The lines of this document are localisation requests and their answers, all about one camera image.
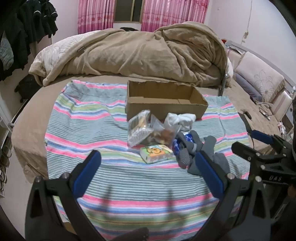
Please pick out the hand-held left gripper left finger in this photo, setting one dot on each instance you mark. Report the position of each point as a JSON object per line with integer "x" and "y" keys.
{"x": 87, "y": 172}

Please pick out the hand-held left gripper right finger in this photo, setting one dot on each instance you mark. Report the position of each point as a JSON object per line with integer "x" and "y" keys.
{"x": 208, "y": 172}

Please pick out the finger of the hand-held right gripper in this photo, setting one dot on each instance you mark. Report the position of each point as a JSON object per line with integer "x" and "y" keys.
{"x": 245, "y": 150}
{"x": 262, "y": 137}

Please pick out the blue patterned sock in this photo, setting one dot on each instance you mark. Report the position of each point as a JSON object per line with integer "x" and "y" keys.
{"x": 177, "y": 146}

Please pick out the green printed tissue pack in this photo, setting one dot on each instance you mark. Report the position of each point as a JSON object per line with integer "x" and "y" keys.
{"x": 156, "y": 153}

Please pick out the clear bag of brown snacks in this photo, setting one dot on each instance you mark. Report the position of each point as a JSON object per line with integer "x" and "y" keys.
{"x": 165, "y": 134}

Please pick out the white socks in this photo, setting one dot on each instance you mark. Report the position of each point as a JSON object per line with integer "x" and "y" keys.
{"x": 179, "y": 120}

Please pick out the clear bag of white beads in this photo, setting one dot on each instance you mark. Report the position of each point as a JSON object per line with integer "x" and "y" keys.
{"x": 138, "y": 129}

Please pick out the brown cardboard box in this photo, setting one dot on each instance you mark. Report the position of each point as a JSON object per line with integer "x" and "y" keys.
{"x": 161, "y": 106}

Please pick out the small black device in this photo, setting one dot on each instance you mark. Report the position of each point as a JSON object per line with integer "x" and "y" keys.
{"x": 247, "y": 114}

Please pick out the striped towel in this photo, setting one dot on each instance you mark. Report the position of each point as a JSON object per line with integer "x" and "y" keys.
{"x": 92, "y": 129}

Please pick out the grey pillow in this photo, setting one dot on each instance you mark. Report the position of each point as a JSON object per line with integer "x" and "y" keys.
{"x": 248, "y": 87}

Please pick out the floral beige pillow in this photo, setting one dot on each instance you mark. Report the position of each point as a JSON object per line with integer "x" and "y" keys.
{"x": 261, "y": 74}

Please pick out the bed with beige sheet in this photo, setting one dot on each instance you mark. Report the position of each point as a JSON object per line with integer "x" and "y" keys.
{"x": 30, "y": 129}

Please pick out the black bag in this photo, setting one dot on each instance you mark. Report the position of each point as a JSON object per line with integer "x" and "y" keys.
{"x": 29, "y": 87}

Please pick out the white leaf-pattern quilt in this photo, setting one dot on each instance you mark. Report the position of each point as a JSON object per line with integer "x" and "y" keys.
{"x": 55, "y": 52}

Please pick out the beige fleece blanket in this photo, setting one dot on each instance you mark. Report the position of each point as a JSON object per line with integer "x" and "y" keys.
{"x": 143, "y": 53}

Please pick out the pink curtain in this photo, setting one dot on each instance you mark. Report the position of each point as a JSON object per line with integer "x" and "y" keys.
{"x": 94, "y": 16}
{"x": 173, "y": 12}

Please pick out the dark hanging clothes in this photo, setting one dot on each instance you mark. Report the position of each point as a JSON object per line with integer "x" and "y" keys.
{"x": 20, "y": 34}

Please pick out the window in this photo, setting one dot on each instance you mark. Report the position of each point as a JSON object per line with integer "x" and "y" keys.
{"x": 128, "y": 10}

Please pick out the metal headboard rail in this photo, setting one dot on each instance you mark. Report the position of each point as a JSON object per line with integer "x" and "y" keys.
{"x": 286, "y": 80}

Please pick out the dark metal bed post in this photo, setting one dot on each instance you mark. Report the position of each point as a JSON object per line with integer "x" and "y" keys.
{"x": 222, "y": 83}

